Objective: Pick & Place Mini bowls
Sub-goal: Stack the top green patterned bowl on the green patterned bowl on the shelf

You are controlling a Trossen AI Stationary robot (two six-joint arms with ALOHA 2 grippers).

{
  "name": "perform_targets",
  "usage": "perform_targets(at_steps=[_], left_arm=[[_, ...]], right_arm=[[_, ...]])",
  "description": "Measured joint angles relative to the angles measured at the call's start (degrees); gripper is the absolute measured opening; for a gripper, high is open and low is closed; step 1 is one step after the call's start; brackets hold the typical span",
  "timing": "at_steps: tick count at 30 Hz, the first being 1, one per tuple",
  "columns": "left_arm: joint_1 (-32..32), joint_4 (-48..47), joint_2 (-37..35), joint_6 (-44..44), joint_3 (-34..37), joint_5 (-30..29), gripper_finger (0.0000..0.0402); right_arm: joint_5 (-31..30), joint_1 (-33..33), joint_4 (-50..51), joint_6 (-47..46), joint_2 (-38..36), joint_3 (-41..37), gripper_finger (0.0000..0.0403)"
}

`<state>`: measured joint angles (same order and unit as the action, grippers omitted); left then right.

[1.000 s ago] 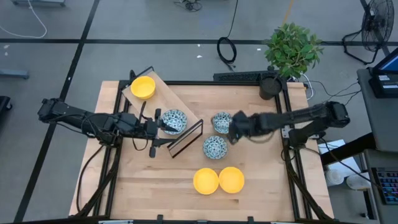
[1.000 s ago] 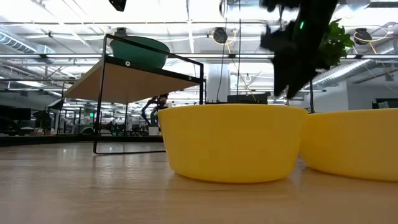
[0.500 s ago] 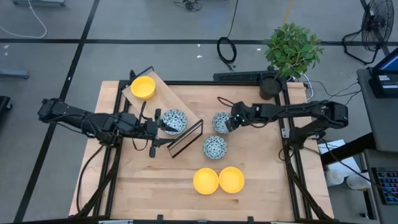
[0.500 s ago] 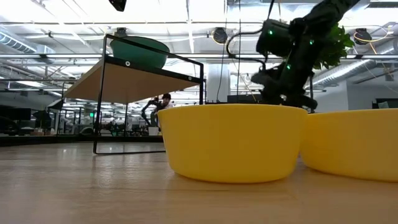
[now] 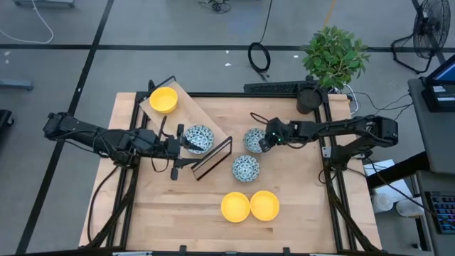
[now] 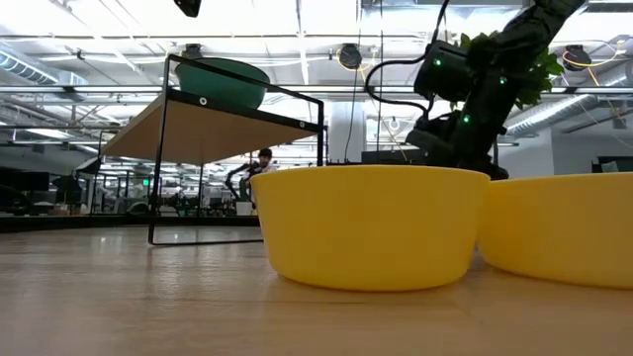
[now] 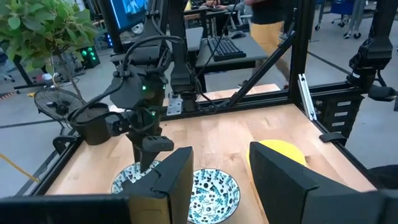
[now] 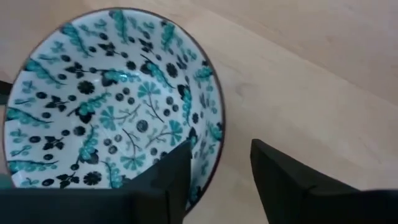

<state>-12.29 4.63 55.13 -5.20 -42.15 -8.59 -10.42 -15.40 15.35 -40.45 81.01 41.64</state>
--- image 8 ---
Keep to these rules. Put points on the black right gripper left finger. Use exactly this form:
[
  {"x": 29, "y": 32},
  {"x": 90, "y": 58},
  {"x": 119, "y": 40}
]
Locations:
[{"x": 93, "y": 207}]

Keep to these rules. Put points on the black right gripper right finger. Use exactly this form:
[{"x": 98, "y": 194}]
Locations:
[{"x": 311, "y": 199}]

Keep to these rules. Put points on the teal floral patterned bowl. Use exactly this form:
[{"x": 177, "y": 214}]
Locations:
[{"x": 93, "y": 93}]

